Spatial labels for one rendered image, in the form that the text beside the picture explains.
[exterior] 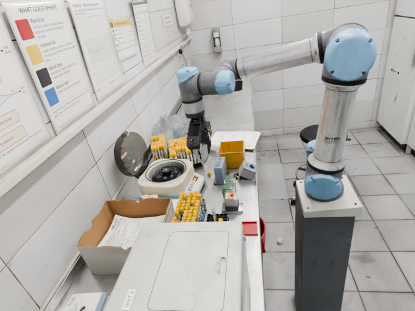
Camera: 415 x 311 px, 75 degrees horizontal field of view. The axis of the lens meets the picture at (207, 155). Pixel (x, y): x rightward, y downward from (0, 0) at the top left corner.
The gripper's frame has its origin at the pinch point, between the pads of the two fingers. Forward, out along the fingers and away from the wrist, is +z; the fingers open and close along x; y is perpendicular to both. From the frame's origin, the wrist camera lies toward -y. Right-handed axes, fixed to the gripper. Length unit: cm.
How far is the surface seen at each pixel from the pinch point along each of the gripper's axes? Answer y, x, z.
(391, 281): 40, -91, 114
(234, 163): 33.1, -4.6, 22.1
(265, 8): 244, -12, -38
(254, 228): -9.1, -18.9, 25.6
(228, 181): 13.2, -5.3, 18.9
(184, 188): 6.1, 13.8, 18.1
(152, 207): -11.1, 21.0, 14.5
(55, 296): -48, 41, 21
